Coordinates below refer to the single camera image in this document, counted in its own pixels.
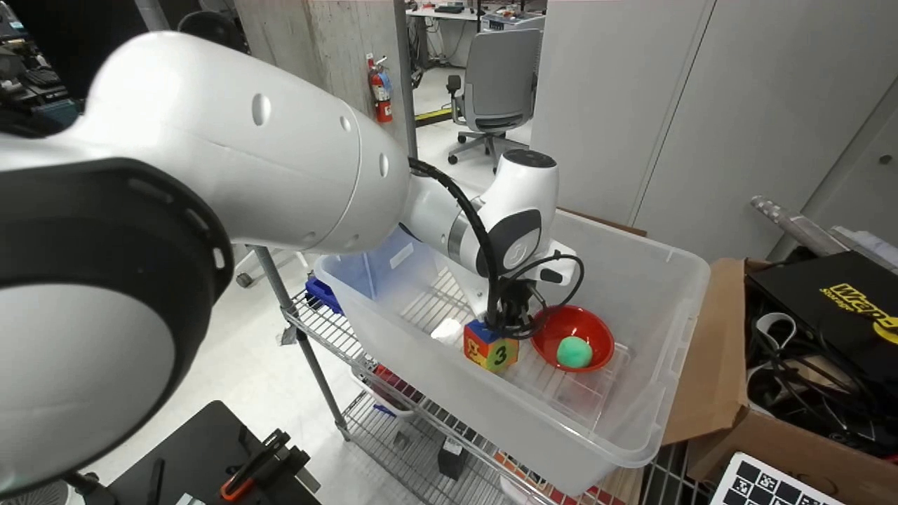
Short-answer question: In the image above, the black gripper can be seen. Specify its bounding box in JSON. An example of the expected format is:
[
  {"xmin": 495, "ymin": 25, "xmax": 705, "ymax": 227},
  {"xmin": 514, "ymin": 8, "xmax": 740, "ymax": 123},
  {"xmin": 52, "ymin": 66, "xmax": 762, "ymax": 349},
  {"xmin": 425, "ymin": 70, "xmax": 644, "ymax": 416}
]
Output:
[{"xmin": 484, "ymin": 279, "xmax": 533, "ymax": 338}]

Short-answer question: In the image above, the colourful number cube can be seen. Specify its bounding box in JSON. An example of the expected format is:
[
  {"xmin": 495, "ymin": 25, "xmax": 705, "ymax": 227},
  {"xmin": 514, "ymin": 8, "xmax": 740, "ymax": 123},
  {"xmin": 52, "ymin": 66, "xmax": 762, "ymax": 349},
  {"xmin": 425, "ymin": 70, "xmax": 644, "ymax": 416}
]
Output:
[{"xmin": 463, "ymin": 321, "xmax": 518, "ymax": 374}]

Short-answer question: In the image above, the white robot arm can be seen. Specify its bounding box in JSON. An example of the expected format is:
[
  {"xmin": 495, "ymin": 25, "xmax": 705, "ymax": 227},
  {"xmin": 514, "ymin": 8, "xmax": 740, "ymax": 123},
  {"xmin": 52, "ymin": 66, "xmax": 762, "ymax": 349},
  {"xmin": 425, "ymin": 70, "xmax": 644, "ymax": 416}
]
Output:
[{"xmin": 0, "ymin": 30, "xmax": 566, "ymax": 496}]

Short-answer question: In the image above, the red bowl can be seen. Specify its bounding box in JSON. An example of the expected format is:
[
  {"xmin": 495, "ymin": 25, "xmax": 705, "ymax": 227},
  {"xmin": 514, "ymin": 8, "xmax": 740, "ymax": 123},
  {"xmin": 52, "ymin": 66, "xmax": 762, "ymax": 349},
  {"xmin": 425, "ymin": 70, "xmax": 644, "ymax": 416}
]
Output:
[{"xmin": 529, "ymin": 307, "xmax": 613, "ymax": 374}]

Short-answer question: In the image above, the green ball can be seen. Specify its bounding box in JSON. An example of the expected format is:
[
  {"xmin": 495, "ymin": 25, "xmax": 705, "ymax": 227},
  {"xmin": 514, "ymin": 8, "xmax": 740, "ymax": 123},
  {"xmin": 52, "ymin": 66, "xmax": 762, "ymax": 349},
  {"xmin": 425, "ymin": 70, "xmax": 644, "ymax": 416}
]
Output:
[{"xmin": 556, "ymin": 338, "xmax": 592, "ymax": 367}]

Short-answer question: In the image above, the clear plastic bin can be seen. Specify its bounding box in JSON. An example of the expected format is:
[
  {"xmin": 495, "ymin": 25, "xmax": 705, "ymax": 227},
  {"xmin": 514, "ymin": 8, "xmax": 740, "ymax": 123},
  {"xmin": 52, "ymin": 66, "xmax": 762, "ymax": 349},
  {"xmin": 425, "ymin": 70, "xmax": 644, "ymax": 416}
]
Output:
[{"xmin": 310, "ymin": 204, "xmax": 713, "ymax": 500}]

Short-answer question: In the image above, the grey office chair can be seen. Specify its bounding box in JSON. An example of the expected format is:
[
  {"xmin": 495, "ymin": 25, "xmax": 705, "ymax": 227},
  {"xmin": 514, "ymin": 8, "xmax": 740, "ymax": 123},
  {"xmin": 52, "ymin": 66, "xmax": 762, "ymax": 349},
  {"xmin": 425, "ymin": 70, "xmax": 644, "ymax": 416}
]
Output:
[{"xmin": 446, "ymin": 30, "xmax": 540, "ymax": 165}]

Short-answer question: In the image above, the cardboard box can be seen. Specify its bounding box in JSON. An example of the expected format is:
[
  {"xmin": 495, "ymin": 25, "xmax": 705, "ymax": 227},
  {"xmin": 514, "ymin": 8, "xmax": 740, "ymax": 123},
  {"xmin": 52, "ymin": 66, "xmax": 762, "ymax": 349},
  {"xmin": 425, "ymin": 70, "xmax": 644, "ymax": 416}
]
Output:
[{"xmin": 662, "ymin": 259, "xmax": 898, "ymax": 505}]

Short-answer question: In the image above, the red fire extinguisher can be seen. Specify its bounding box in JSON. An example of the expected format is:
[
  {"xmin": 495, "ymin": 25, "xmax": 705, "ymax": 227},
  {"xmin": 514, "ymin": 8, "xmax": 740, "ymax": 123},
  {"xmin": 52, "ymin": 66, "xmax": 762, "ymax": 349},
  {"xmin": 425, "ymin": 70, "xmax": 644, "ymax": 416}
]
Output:
[{"xmin": 364, "ymin": 53, "xmax": 393, "ymax": 123}]

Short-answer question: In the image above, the orange black clamp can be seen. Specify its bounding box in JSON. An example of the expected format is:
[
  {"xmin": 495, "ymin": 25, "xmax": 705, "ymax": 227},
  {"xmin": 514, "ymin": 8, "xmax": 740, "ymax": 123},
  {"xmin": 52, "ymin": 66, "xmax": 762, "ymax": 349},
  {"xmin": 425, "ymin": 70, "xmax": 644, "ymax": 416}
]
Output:
[{"xmin": 219, "ymin": 430, "xmax": 307, "ymax": 505}]

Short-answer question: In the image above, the black yellow box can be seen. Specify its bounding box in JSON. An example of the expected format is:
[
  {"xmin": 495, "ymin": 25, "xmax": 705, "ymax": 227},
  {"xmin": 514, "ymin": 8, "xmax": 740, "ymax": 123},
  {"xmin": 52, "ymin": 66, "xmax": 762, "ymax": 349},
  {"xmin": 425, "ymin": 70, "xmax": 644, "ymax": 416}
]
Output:
[{"xmin": 748, "ymin": 252, "xmax": 898, "ymax": 384}]

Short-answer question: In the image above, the black perforated breadboard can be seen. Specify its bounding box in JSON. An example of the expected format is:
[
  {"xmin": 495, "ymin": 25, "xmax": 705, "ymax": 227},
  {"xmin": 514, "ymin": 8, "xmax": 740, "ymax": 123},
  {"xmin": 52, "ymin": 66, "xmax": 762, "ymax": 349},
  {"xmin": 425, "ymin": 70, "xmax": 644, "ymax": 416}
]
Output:
[{"xmin": 82, "ymin": 399, "xmax": 324, "ymax": 505}]

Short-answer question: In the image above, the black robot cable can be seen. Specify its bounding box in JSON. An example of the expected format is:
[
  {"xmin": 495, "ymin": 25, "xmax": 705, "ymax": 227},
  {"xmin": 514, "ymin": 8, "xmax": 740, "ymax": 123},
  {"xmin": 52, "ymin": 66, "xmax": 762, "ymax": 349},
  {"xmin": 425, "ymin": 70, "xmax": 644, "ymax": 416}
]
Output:
[{"xmin": 407, "ymin": 154, "xmax": 589, "ymax": 321}]

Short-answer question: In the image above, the wire metal cart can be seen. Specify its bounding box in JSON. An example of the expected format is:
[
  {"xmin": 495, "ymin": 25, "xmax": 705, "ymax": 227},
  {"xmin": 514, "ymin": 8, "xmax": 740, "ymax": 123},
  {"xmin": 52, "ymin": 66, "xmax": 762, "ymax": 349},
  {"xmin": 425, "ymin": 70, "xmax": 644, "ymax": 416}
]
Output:
[{"xmin": 249, "ymin": 245, "xmax": 713, "ymax": 505}]

